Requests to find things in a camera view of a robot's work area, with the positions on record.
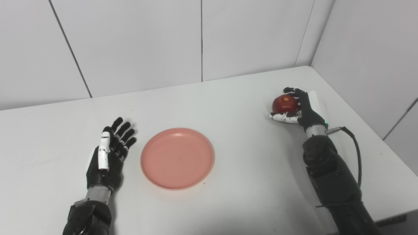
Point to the red apple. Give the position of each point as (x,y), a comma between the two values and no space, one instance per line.
(284,103)

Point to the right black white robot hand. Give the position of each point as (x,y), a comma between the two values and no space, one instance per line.
(310,114)

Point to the black table frame bar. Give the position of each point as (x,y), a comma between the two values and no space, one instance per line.
(392,221)

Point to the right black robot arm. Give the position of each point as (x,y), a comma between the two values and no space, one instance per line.
(336,179)

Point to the pink round plate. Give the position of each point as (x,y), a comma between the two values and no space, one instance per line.
(177,159)

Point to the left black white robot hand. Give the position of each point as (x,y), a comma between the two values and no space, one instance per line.
(109,173)

